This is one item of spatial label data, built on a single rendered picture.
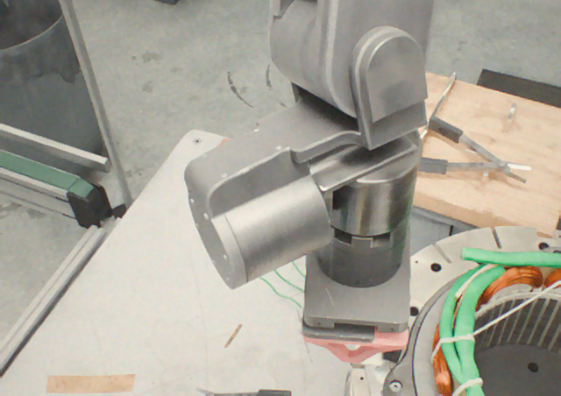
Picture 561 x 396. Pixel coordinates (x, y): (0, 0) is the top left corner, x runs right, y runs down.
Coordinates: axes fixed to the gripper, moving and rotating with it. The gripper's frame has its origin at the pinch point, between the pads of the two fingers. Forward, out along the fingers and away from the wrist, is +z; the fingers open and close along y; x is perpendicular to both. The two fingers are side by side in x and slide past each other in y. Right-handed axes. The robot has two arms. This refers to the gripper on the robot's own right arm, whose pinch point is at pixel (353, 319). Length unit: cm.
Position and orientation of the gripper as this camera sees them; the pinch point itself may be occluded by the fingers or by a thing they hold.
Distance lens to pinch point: 54.9
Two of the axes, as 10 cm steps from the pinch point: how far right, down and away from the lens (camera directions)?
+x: 9.9, 0.6, -0.9
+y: -1.0, 7.7, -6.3
